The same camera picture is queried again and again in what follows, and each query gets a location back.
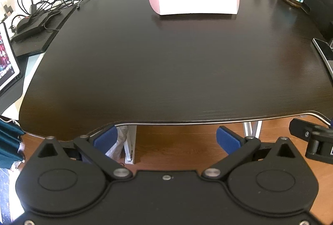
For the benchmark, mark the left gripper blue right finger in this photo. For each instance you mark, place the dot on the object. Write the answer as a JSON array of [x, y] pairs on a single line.
[[228, 140]]

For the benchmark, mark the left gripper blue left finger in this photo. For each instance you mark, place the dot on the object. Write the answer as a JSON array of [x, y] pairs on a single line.
[[105, 139]]

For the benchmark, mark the black object at right edge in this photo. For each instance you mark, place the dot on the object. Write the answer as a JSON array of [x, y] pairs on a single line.
[[321, 13]]

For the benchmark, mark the teal cloth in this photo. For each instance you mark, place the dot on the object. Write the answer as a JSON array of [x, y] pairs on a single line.
[[11, 143]]

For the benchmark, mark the tablet with lit screen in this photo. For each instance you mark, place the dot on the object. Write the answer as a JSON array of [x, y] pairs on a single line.
[[9, 66]]

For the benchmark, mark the black box on desk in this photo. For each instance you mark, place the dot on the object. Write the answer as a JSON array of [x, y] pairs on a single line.
[[36, 37]]

